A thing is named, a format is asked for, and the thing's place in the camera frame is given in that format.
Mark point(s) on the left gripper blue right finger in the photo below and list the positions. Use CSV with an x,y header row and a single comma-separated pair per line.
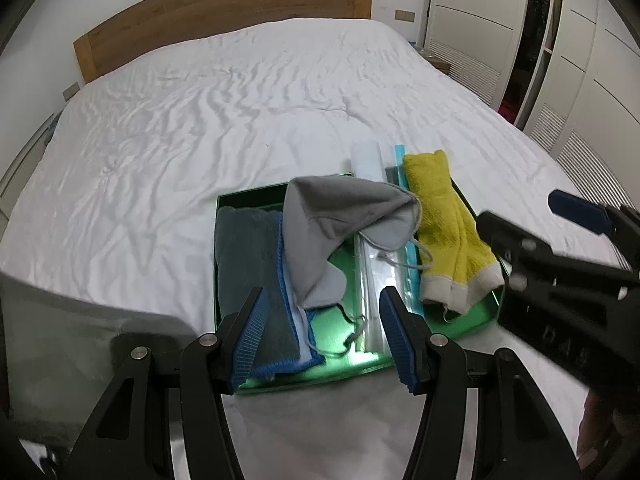
x,y
398,331

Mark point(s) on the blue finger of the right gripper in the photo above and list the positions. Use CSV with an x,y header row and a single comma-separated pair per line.
x,y
530,247
590,216

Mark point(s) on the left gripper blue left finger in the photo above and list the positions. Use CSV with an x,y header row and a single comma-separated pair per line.
x,y
249,325

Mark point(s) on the yellow towel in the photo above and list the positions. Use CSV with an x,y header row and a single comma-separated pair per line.
x,y
460,269

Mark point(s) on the clear zip bag blue slider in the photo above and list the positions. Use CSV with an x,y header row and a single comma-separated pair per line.
x,y
377,268

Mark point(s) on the grey face mask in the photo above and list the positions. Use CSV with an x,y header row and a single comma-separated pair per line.
x,y
319,214

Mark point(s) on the person's right hand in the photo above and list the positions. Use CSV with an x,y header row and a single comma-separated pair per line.
x,y
599,422

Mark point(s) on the green tray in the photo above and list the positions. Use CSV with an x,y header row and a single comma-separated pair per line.
x,y
330,328

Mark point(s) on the white wardrobe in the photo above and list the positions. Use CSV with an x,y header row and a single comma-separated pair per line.
x,y
565,72

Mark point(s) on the white bed duvet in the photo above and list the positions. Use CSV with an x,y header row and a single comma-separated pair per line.
x,y
120,211

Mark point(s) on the dark glass jar wooden lid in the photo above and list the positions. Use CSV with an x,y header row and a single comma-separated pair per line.
x,y
62,353

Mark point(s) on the right wooden nightstand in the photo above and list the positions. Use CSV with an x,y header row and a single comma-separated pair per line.
x,y
436,61

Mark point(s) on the wooden headboard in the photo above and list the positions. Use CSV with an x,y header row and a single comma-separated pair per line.
x,y
152,24

